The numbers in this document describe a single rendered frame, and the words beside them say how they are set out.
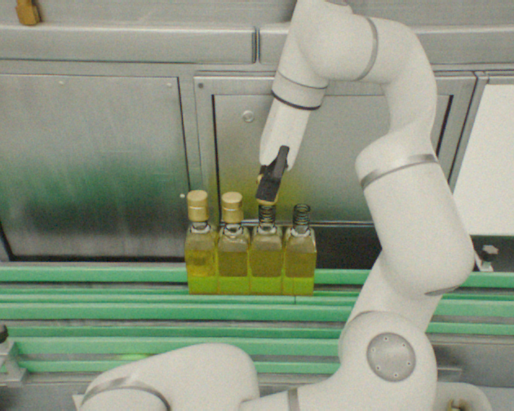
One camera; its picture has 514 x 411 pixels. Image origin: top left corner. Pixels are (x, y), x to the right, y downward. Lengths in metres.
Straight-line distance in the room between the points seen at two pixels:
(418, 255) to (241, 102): 0.46
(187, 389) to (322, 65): 0.38
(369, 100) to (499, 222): 0.38
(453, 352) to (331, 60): 0.64
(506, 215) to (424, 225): 0.57
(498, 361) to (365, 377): 0.62
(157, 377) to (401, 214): 0.32
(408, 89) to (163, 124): 0.47
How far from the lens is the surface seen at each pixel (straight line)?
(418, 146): 0.52
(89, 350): 0.87
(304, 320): 0.88
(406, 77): 0.62
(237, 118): 0.84
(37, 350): 0.90
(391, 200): 0.50
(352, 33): 0.56
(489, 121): 0.92
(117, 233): 1.07
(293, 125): 0.66
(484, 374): 1.07
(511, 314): 0.99
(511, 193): 1.02
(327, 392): 0.47
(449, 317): 0.96
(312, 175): 0.90
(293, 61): 0.64
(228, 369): 0.53
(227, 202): 0.76
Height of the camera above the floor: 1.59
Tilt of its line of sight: 35 degrees down
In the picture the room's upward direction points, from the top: straight up
